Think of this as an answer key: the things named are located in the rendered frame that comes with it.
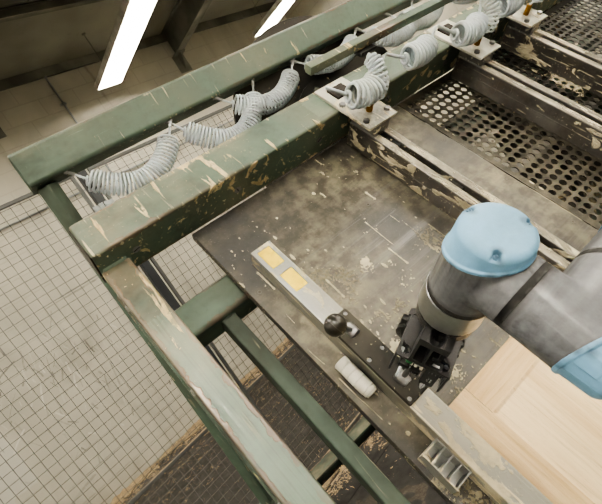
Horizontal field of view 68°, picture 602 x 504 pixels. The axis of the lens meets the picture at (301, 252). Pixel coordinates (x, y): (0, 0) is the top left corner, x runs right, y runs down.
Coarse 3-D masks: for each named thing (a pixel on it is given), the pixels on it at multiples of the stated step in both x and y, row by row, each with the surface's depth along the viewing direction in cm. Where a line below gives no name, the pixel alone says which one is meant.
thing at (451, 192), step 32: (320, 96) 112; (384, 96) 104; (352, 128) 113; (384, 128) 110; (384, 160) 110; (416, 160) 104; (416, 192) 108; (448, 192) 100; (480, 192) 99; (544, 256) 90
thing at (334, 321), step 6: (330, 318) 71; (336, 318) 71; (342, 318) 71; (324, 324) 72; (330, 324) 70; (336, 324) 70; (342, 324) 71; (348, 324) 81; (330, 330) 71; (336, 330) 70; (342, 330) 71; (348, 330) 78; (354, 330) 80; (336, 336) 71; (354, 336) 81
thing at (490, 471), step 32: (256, 256) 92; (288, 288) 87; (320, 288) 88; (320, 320) 84; (352, 352) 80; (384, 384) 77; (416, 416) 75; (448, 416) 74; (448, 448) 72; (480, 448) 71; (480, 480) 70; (512, 480) 69
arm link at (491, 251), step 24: (480, 216) 41; (504, 216) 41; (456, 240) 41; (480, 240) 39; (504, 240) 39; (528, 240) 39; (456, 264) 42; (480, 264) 39; (504, 264) 39; (528, 264) 40; (432, 288) 47; (456, 288) 44; (480, 288) 41; (504, 288) 40; (456, 312) 46; (480, 312) 46
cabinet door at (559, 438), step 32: (512, 352) 83; (480, 384) 79; (512, 384) 80; (544, 384) 80; (480, 416) 76; (512, 416) 77; (544, 416) 77; (576, 416) 77; (512, 448) 73; (544, 448) 74; (576, 448) 74; (544, 480) 71; (576, 480) 71
